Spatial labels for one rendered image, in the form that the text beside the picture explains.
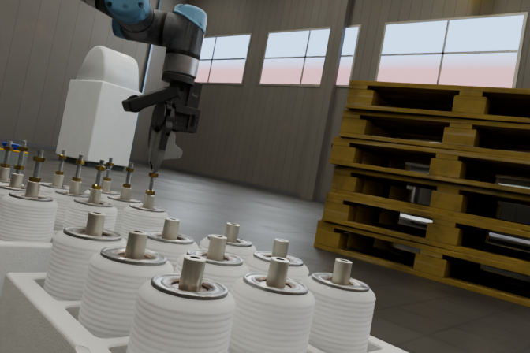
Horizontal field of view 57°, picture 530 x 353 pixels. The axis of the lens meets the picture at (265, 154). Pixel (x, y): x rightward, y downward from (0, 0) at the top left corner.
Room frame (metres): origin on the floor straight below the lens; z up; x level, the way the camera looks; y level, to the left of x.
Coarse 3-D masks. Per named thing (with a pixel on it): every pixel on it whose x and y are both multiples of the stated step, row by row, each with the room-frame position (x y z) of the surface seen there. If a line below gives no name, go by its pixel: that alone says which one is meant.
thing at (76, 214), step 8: (72, 208) 0.94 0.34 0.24; (80, 208) 0.93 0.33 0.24; (88, 208) 0.93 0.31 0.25; (96, 208) 0.94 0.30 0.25; (104, 208) 0.95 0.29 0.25; (112, 208) 0.97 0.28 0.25; (72, 216) 0.94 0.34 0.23; (80, 216) 0.93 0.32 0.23; (112, 216) 0.96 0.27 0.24; (64, 224) 0.96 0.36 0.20; (72, 224) 0.93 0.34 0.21; (80, 224) 0.93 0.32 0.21; (104, 224) 0.95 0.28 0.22; (112, 224) 0.97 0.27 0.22
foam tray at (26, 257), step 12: (0, 240) 0.83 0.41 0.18; (0, 252) 0.81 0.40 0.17; (12, 252) 0.82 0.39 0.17; (24, 252) 0.83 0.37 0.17; (36, 252) 0.85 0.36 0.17; (48, 252) 0.86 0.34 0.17; (0, 264) 0.81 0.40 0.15; (12, 264) 0.82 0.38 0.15; (24, 264) 0.84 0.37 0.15; (36, 264) 0.85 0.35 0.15; (0, 276) 0.81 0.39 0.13; (0, 288) 0.82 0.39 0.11
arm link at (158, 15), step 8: (160, 16) 1.02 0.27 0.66; (112, 24) 1.02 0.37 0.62; (152, 24) 0.99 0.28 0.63; (160, 24) 1.02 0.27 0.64; (120, 32) 1.03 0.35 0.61; (128, 32) 1.00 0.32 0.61; (144, 32) 0.99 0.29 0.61; (152, 32) 1.02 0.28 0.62; (160, 32) 1.02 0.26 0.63; (128, 40) 1.06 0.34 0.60; (136, 40) 1.05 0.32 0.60; (144, 40) 1.04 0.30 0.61; (152, 40) 1.04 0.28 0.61; (160, 40) 1.04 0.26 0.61
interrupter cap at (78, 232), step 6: (66, 228) 0.65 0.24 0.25; (72, 228) 0.66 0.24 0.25; (78, 228) 0.67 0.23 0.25; (84, 228) 0.68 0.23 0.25; (66, 234) 0.63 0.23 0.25; (72, 234) 0.62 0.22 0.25; (78, 234) 0.62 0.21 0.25; (102, 234) 0.67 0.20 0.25; (108, 234) 0.67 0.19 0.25; (114, 234) 0.68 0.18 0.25; (120, 234) 0.68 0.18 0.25; (96, 240) 0.62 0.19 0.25; (102, 240) 0.63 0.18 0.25; (108, 240) 0.63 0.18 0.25; (114, 240) 0.64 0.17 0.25
